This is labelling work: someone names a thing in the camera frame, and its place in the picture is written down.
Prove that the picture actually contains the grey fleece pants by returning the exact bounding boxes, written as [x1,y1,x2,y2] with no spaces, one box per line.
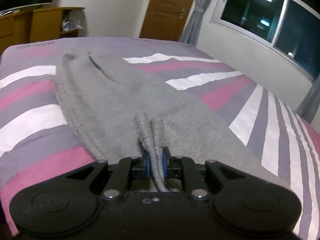
[55,48,289,192]

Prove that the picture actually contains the grey right curtain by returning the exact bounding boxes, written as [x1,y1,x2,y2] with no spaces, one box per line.
[296,76,320,124]

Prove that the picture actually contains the brown wooden door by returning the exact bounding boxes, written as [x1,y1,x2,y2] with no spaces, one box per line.
[140,0,193,41]

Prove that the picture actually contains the grey left curtain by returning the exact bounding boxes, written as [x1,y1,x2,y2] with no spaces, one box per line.
[180,0,211,46]

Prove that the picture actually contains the aluminium frame window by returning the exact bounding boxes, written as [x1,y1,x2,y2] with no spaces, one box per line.
[211,0,319,79]

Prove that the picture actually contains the grey curtain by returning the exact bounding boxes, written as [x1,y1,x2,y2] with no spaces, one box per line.
[180,0,211,46]
[296,76,320,124]

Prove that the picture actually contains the striped purple pink bedsheet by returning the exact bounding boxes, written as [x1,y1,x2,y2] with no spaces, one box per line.
[1,37,319,239]

